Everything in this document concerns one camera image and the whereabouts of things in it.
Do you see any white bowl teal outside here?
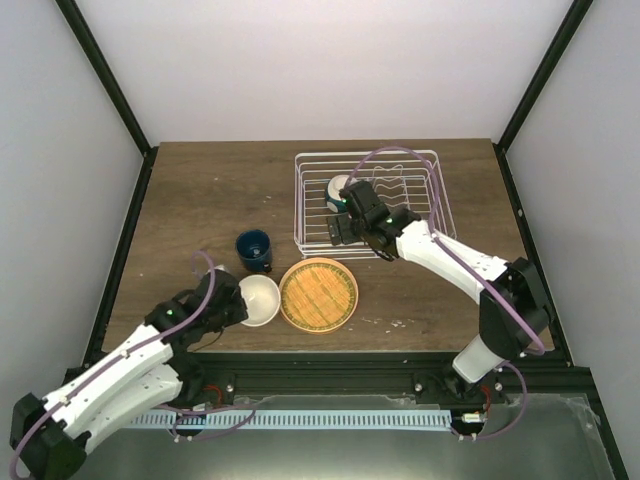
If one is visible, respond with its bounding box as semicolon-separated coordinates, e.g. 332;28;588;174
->
324;174;355;214

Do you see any small white bowl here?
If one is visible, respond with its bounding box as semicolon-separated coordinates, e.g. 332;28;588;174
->
239;275;281;327

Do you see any dark blue mug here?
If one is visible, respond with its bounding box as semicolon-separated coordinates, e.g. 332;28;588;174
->
235;229;273;273

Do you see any white wire dish rack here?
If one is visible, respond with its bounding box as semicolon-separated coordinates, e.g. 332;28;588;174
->
294;149;457;261

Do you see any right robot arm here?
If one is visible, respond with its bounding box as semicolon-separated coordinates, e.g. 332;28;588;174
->
327;175;552;403

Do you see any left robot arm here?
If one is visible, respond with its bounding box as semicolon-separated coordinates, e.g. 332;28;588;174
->
9;270;248;479

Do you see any round bamboo steamer tray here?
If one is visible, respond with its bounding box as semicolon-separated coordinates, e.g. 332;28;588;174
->
279;257;359;335

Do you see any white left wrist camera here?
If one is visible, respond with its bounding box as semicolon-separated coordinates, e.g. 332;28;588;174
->
209;265;232;278

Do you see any light blue slotted cable duct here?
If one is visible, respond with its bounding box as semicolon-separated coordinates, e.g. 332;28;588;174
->
129;409;452;432

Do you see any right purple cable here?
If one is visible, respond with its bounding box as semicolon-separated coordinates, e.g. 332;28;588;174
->
347;145;546;441

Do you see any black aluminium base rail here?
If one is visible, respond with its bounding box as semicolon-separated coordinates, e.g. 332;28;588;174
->
64;349;591;406

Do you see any right black frame post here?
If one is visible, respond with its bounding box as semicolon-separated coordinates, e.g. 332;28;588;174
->
497;0;596;149

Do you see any black frame post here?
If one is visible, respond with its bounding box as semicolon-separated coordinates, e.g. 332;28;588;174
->
53;0;154;157
497;0;596;149

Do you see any left black frame post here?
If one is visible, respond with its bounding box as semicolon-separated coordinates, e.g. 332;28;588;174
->
53;0;154;157

